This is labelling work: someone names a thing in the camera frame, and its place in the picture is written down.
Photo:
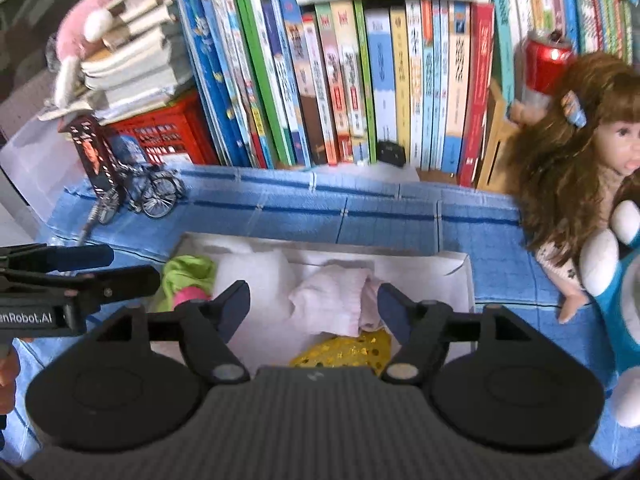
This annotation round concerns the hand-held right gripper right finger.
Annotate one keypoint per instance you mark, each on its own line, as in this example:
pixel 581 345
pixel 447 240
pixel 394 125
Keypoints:
pixel 392 310

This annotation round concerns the red drink can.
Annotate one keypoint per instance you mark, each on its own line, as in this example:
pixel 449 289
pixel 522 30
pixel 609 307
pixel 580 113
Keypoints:
pixel 545 67

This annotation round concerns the brown-haired doll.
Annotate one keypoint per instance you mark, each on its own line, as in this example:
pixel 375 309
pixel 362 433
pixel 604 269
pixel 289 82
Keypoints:
pixel 565 160

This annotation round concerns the dark printed box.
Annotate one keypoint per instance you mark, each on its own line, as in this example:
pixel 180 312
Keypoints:
pixel 92 155

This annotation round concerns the black toy bicycle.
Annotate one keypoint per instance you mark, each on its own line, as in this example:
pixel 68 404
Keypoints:
pixel 155 195

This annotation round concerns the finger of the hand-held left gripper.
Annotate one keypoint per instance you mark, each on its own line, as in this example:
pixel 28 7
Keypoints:
pixel 120 282
pixel 75 257

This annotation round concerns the blue checked tablecloth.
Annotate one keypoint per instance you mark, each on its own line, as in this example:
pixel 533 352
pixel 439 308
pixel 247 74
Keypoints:
pixel 400 215

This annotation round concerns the small black object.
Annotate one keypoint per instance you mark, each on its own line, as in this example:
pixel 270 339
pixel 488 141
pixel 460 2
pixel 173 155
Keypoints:
pixel 390 152

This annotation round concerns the pale pink knitted sock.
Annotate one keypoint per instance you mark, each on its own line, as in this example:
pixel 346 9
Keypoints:
pixel 325 300

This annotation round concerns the row of upright books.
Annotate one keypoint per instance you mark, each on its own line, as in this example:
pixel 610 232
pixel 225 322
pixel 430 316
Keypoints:
pixel 350 85

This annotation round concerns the stack of worn books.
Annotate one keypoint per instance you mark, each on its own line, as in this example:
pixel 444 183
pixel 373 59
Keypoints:
pixel 135 65

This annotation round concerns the wooden bookend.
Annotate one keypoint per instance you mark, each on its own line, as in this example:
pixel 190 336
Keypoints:
pixel 492 145

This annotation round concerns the small blue cat plush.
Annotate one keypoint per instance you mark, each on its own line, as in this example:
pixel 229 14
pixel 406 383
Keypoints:
pixel 620 320

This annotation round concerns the red plastic crate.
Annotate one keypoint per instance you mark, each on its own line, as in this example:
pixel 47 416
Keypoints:
pixel 165 130

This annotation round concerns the white shallow cardboard box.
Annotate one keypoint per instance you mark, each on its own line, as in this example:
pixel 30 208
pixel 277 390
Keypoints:
pixel 425 272

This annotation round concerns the person's left hand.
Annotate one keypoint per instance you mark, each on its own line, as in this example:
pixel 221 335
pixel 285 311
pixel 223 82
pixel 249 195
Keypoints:
pixel 7 380

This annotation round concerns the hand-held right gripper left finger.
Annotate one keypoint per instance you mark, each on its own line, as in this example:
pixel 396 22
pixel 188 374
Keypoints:
pixel 236 306

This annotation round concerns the yellow sequin bow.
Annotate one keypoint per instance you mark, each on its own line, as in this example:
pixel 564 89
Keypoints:
pixel 345 352

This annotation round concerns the white sock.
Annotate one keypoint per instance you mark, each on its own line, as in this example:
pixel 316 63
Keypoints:
pixel 260 280

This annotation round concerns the blue round ornament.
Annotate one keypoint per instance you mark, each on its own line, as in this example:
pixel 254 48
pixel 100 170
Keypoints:
pixel 131 149

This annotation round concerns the green and pink plush toy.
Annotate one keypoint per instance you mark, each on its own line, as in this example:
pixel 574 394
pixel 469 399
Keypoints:
pixel 185 272

